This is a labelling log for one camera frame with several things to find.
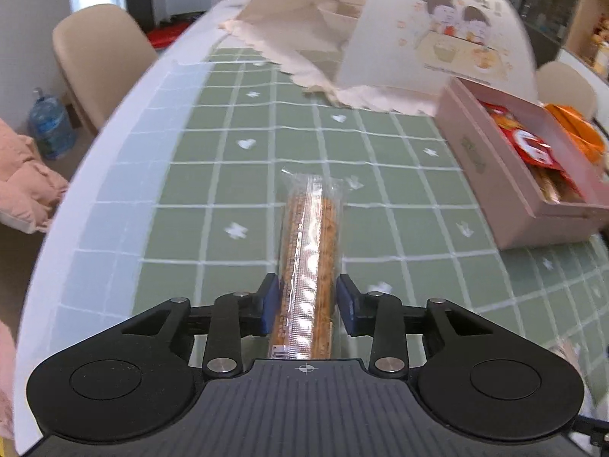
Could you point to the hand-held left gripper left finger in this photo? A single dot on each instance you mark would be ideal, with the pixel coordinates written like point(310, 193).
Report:
point(268, 304)

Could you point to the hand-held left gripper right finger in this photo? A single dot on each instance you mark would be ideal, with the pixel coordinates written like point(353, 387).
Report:
point(345, 304)

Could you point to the long bar snack clear wrapper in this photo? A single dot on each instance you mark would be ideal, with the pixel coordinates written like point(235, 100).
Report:
point(554, 185)
point(309, 257)

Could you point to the pink gift box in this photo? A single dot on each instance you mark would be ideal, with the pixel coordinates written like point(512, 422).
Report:
point(495, 185)

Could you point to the red snack packet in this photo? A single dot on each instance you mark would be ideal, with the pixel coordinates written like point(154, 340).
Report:
point(528, 145)

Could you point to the pink padded jacket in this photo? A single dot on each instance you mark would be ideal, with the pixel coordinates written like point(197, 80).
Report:
point(26, 181)

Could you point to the blue water jug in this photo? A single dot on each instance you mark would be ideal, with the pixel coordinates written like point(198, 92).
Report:
point(51, 126)

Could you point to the red plastic basin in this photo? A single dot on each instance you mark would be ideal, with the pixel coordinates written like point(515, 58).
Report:
point(169, 35)

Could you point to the white bowl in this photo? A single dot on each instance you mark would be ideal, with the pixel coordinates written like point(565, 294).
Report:
point(342, 16)

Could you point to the orange box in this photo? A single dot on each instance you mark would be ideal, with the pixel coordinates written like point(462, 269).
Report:
point(578, 128)

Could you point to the beige chair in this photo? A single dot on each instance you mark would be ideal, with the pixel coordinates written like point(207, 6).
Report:
point(95, 52)
point(566, 88)

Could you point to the glass door cabinet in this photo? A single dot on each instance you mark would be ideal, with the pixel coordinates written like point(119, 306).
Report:
point(533, 4)

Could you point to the wooden shelf unit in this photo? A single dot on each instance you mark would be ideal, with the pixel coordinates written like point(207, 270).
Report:
point(592, 14)

